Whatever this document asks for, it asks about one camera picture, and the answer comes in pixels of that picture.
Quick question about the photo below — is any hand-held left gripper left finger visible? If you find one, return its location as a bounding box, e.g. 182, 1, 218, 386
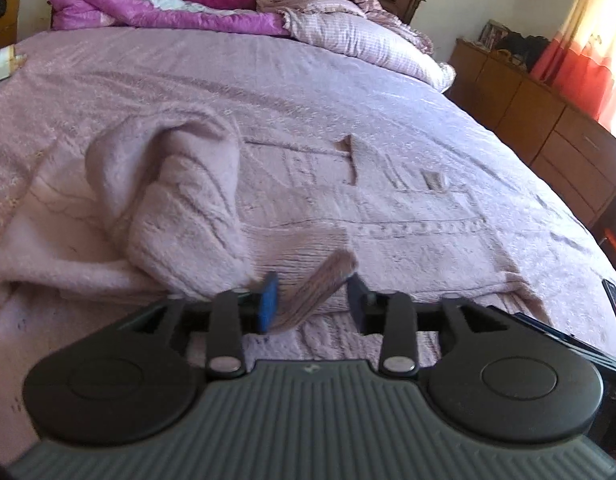
118, 272, 281, 380

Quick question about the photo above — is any orange curtain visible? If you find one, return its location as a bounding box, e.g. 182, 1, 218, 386
530, 0, 616, 133

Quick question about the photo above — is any pink knit cardigan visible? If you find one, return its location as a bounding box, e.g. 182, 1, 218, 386
0, 110, 553, 366

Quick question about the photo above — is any pink ruffled blanket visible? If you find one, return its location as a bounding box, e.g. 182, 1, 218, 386
255, 0, 433, 53

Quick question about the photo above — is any wooden dresser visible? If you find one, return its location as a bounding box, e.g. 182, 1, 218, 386
448, 37, 616, 231

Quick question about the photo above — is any pink checked pillow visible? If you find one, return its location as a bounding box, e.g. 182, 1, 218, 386
283, 10, 456, 92

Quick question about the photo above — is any small picture box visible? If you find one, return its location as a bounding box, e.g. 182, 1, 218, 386
480, 20, 508, 52

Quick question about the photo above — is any black bag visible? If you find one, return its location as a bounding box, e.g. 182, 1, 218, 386
498, 32, 551, 72

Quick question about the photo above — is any pink floral bed sheet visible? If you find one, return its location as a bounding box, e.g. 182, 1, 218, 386
0, 27, 616, 461

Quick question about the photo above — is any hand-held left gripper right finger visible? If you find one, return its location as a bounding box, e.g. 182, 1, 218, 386
347, 275, 498, 377

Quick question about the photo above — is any white booklet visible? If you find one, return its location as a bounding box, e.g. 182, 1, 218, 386
0, 45, 27, 83

